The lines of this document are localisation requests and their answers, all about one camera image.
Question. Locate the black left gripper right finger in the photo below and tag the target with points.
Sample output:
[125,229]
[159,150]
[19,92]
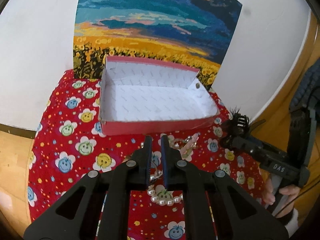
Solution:
[215,206]

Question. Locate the right hand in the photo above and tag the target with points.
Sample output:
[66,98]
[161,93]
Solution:
[281,198]

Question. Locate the red smiley flower cloth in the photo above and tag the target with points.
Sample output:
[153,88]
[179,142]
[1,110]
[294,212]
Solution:
[69,143]

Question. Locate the white fluffy sleeve cuff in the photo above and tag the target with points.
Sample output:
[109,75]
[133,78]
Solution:
[291,221]

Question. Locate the pink flower hair clip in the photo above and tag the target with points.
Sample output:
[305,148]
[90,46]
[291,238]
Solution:
[187,150]

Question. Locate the black hair claw clip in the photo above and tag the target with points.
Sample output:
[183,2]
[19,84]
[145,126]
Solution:
[237,125]

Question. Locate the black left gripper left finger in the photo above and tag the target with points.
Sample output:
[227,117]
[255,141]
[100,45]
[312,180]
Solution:
[97,206]

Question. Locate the pink cardboard box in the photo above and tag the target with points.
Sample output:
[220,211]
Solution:
[143,96]

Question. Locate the sunflower field painting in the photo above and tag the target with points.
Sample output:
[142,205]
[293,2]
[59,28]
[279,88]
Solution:
[194,33]

